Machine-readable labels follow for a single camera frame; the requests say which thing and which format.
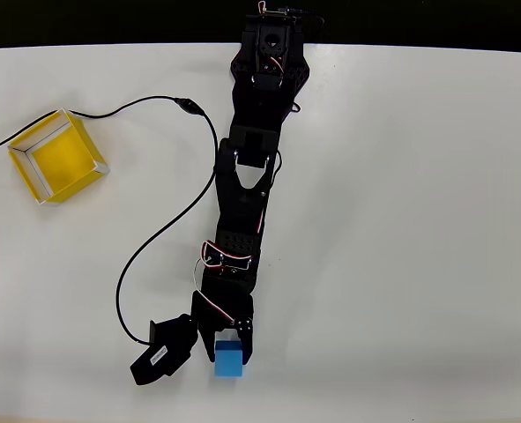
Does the yellow open box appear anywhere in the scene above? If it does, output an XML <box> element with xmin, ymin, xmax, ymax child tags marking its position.
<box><xmin>6</xmin><ymin>107</ymin><xmax>111</xmax><ymax>208</ymax></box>

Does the blue cube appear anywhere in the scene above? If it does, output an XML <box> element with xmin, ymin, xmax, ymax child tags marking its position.
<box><xmin>213</xmin><ymin>338</ymin><xmax>247</xmax><ymax>380</ymax></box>

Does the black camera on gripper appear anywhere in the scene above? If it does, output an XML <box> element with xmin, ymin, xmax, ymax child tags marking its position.
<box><xmin>129</xmin><ymin>312</ymin><xmax>199</xmax><ymax>387</ymax></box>

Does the black camera cable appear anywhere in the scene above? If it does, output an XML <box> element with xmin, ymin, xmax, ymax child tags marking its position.
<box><xmin>0</xmin><ymin>95</ymin><xmax>220</xmax><ymax>346</ymax></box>

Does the red white servo wire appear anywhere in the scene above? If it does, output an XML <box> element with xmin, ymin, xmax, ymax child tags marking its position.
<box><xmin>192</xmin><ymin>239</ymin><xmax>251</xmax><ymax>328</ymax></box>

